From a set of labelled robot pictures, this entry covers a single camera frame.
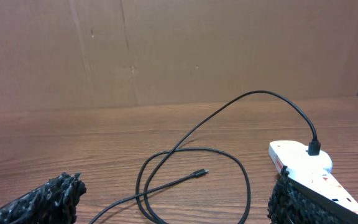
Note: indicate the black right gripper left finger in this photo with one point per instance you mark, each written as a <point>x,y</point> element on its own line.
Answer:
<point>54,202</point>

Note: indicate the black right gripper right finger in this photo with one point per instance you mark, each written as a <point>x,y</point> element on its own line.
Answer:
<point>293,202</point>

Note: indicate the white charger plug adapter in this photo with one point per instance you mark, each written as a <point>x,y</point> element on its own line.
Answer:
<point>320,161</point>

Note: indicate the white power strip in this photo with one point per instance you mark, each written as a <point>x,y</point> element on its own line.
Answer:
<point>292,155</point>

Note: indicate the brown cardboard backdrop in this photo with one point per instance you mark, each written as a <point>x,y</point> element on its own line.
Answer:
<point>91,54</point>

